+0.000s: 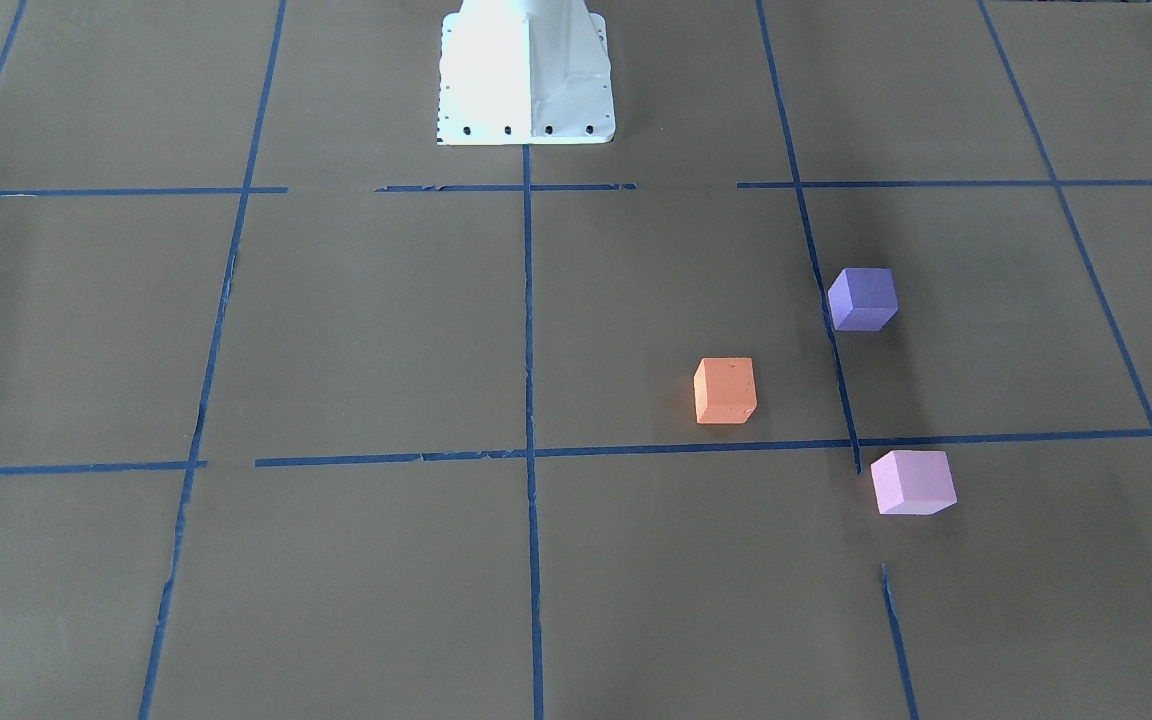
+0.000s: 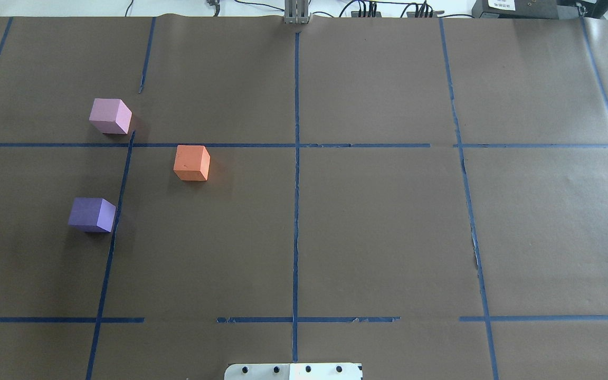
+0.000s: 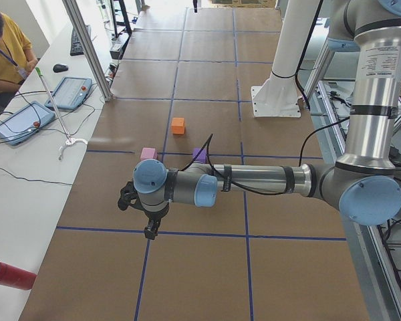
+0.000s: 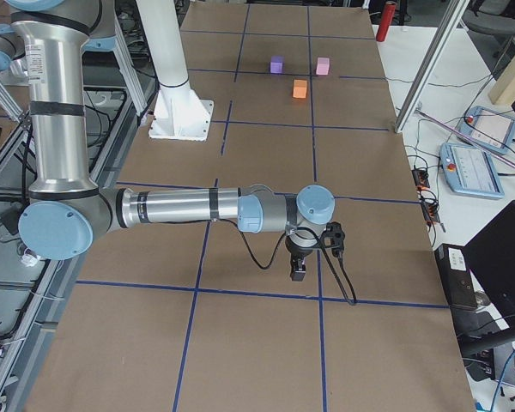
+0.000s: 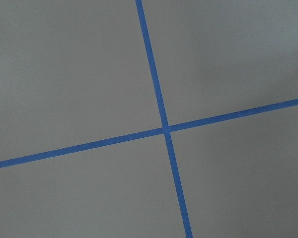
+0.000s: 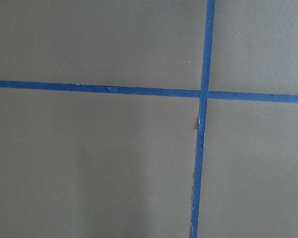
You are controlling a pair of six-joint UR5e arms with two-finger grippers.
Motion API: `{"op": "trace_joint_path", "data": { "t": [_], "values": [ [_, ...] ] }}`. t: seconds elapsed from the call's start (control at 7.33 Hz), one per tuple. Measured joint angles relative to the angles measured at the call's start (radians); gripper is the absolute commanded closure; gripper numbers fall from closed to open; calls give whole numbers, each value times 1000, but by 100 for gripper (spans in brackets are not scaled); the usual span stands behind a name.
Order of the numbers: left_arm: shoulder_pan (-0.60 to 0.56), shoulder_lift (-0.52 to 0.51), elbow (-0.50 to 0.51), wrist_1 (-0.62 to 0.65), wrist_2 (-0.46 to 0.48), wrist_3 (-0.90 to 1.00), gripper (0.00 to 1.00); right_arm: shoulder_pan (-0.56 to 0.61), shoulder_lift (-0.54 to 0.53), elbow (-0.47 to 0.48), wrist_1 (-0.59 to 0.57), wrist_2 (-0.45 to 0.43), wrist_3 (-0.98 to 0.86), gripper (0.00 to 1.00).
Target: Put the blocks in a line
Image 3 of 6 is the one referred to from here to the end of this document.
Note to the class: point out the black computer mouse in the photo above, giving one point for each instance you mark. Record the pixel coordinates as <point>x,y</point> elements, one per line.
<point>58,68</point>

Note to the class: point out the aluminium frame post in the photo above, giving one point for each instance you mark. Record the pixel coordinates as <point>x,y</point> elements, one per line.
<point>77,21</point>

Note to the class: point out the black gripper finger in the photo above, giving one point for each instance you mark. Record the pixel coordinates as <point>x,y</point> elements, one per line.
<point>151,230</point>

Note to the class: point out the red cylinder tube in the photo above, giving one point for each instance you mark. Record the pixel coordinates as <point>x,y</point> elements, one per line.
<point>15,277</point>

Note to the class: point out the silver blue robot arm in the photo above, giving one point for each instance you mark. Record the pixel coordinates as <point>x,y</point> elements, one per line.
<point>360,185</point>

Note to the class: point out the metal reacher grabber stick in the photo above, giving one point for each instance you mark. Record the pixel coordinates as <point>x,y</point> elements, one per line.
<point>70,140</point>

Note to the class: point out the far blue teach pendant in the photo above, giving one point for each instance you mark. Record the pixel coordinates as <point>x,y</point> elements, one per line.
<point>71,92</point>

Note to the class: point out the near blue teach pendant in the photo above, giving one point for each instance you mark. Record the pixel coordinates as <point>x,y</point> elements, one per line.
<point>24,123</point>

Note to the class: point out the black keyboard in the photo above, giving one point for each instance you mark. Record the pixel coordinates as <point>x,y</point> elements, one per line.
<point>76,48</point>

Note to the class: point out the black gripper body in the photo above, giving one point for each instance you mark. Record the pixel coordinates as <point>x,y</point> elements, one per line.
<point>154,216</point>

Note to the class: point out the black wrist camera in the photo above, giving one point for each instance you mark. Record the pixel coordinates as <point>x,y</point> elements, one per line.
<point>129,197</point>

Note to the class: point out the person in yellow shirt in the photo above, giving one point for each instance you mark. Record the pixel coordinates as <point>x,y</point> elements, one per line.
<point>17,59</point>

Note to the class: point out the purple foam cube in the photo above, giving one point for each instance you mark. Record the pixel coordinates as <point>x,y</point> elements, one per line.
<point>199,155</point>

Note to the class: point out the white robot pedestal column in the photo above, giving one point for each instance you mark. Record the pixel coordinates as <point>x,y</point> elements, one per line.
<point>278,97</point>

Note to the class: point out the orange foam cube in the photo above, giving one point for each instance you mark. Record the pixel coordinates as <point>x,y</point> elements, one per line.
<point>178,125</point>

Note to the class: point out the pink foam cube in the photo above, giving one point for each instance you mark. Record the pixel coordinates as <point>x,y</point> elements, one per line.
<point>148,153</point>

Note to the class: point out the blue teach pendant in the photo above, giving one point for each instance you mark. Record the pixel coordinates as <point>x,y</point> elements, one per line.
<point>71,92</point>
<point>24,123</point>

